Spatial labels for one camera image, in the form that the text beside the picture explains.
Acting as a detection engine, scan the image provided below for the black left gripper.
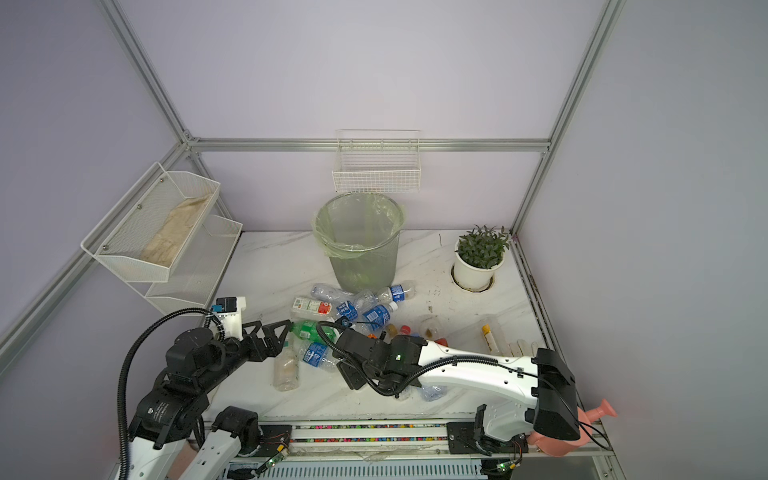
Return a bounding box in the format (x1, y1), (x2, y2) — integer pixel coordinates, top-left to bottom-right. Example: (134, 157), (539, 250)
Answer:
(199, 318), (290, 393)

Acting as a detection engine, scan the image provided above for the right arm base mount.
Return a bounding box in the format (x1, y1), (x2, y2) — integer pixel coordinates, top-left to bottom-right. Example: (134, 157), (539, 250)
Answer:
(446, 422), (529, 456)

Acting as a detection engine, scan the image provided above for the clear empty bottle green cap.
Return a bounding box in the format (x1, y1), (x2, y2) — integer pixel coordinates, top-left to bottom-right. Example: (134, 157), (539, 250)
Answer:
(272, 340), (299, 392)

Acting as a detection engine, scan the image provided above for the clear crushed bottle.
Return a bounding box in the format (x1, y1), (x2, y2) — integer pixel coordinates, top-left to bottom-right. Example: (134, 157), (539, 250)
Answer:
(310, 283), (354, 303)

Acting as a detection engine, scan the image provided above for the green lined trash bin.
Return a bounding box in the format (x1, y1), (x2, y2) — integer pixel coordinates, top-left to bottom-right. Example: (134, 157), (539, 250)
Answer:
(311, 193), (405, 293)

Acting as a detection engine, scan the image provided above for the pink watering can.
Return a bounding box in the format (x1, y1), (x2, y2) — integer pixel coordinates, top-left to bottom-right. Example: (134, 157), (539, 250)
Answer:
(527, 399), (617, 457)

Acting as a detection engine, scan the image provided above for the clear jar brown residue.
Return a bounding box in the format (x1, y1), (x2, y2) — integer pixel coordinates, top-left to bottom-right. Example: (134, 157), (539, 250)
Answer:
(419, 316), (445, 341)

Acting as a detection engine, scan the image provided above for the beige cloth in shelf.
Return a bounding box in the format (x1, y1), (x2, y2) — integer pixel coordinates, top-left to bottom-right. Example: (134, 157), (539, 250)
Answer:
(140, 195), (211, 267)

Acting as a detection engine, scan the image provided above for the clear bottle blue label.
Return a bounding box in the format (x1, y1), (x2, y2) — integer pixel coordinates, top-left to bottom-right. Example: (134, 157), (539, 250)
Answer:
(298, 342), (337, 372)

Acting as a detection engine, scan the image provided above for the white two-tier mesh shelf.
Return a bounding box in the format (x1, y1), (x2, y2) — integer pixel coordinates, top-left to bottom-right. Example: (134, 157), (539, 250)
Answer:
(81, 163), (242, 314)

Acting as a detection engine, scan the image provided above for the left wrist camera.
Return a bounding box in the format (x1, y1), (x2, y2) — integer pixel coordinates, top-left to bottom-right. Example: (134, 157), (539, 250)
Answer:
(212, 296), (247, 340)

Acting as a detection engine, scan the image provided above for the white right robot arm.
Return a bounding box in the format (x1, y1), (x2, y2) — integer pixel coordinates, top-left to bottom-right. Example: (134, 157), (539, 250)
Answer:
(330, 329), (581, 442)

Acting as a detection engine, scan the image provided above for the white wire wall basket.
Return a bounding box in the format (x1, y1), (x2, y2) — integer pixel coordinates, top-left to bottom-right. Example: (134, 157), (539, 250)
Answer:
(332, 129), (422, 194)

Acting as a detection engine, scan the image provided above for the small blue label bottle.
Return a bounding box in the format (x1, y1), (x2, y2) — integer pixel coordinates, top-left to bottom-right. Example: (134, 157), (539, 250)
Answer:
(333, 290), (377, 322)

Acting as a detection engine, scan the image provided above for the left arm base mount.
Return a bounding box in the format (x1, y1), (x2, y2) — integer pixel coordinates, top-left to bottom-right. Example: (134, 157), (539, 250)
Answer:
(201, 424), (293, 458)

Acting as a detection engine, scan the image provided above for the green soda bottle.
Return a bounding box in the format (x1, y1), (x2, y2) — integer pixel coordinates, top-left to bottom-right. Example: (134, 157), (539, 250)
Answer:
(291, 320), (338, 344)

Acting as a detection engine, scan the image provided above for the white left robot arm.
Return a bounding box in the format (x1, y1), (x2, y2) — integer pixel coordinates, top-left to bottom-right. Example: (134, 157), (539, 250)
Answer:
(116, 320), (292, 479)

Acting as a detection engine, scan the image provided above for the potted green succulent plant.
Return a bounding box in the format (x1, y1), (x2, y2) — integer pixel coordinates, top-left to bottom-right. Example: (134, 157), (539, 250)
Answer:
(452, 225), (512, 293)

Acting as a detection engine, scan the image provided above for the large crushed blue label bottle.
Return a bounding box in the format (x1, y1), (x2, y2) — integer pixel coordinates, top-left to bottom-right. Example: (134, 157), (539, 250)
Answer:
(420, 385), (447, 402)

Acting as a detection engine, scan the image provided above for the white red label bottle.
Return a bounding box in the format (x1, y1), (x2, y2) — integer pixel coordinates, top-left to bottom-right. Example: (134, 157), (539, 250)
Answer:
(291, 296), (332, 321)

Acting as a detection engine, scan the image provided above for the tall blue label water bottle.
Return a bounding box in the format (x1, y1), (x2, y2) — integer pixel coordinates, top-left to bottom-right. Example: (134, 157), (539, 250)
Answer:
(353, 301), (399, 336)

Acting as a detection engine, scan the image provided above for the blue label bottle near bin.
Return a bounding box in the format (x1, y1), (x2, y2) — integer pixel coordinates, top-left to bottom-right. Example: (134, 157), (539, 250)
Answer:
(375, 281), (416, 304)

